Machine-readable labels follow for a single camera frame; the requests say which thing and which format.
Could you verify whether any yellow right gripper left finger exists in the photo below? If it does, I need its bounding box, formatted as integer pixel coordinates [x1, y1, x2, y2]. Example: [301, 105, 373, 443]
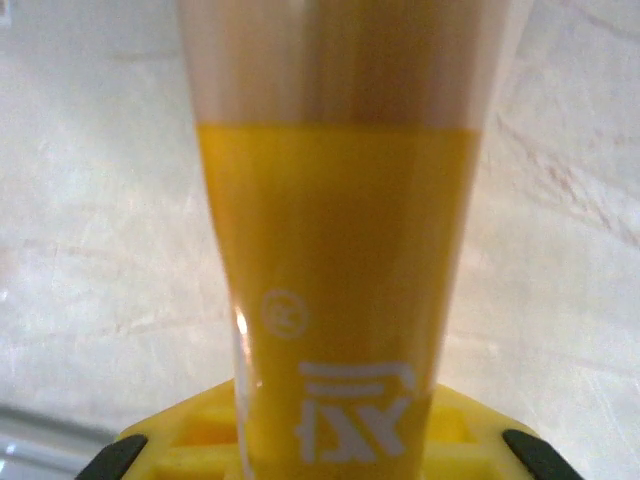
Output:
[117, 378, 249, 480]

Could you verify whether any yellow spaghetti bag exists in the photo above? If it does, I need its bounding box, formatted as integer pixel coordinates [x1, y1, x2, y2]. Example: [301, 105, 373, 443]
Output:
[174, 0, 516, 480]

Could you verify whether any white metal shelf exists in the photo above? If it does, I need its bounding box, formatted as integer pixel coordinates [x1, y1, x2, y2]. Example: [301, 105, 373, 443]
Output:
[0, 403, 119, 480]

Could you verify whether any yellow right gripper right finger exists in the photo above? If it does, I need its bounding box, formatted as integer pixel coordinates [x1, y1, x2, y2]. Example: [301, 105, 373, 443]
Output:
[422, 383, 534, 480]

